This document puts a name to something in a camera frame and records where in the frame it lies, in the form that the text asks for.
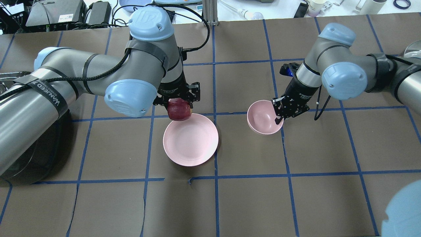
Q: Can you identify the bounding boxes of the black power adapter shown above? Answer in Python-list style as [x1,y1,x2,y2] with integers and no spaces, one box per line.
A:
[86,1,111,25]

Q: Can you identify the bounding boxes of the pink plate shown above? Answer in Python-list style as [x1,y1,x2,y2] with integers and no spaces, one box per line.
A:
[162,114,219,167]

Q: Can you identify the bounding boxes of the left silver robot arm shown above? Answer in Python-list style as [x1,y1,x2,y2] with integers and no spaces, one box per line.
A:
[0,5,200,173]

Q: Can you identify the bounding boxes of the white grey cup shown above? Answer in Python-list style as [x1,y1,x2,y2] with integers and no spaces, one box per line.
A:
[356,0,387,15]

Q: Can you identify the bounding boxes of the red apple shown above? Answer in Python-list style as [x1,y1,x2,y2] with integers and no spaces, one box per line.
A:
[167,98,191,121]

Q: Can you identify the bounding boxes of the aluminium frame post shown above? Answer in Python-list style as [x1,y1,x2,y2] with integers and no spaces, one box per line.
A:
[202,0,219,26]

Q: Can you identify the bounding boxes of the purple white cup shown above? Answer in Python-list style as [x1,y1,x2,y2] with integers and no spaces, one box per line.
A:
[307,0,327,17]

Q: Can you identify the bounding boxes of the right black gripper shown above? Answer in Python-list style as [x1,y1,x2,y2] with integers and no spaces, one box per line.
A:
[272,77,321,125]

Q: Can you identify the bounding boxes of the dark grey rice cooker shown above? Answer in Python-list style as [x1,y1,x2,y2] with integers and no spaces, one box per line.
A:
[0,110,75,188]

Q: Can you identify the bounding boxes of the blue plate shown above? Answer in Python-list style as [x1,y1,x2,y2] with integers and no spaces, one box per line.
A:
[119,0,154,13]

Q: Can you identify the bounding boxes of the pink bowl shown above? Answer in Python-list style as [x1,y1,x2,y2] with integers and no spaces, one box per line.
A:
[247,100,284,135]

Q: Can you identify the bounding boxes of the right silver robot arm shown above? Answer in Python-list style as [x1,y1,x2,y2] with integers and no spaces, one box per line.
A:
[271,23,421,125]

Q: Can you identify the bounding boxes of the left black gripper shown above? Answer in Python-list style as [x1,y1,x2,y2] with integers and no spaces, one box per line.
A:
[153,71,201,109]

